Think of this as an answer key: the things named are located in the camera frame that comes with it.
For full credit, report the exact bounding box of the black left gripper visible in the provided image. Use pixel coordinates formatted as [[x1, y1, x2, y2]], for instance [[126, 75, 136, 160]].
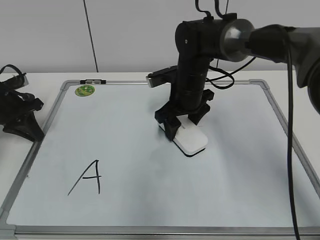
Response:
[[0, 73, 45, 142]]

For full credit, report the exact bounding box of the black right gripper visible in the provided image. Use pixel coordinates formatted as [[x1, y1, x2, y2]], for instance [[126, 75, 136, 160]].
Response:
[[154, 89, 215, 142]]

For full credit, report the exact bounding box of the white board eraser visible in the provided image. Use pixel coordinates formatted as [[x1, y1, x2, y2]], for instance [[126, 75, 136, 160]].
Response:
[[163, 115, 208, 158]]

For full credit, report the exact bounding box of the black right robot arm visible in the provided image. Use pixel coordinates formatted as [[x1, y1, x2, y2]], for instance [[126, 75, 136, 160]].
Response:
[[147, 13, 320, 141]]

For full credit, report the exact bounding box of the green round magnet sticker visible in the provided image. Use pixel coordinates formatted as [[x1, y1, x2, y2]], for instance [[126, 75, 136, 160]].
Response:
[[74, 85, 95, 97]]

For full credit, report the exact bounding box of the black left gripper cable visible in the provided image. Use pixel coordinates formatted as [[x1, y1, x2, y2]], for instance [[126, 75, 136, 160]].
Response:
[[0, 64, 27, 78]]

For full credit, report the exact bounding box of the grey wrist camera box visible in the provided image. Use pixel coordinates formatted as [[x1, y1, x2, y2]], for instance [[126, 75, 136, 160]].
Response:
[[146, 65, 177, 88]]

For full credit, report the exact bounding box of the black and grey frame clip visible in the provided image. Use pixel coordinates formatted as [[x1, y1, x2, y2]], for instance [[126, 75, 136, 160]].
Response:
[[79, 79, 107, 85]]

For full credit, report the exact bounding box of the white board with grey frame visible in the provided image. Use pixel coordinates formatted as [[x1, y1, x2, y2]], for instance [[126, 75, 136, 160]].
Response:
[[0, 78, 320, 240]]

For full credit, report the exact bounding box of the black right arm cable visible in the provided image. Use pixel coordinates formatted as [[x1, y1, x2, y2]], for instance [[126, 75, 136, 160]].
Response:
[[194, 0, 301, 240]]

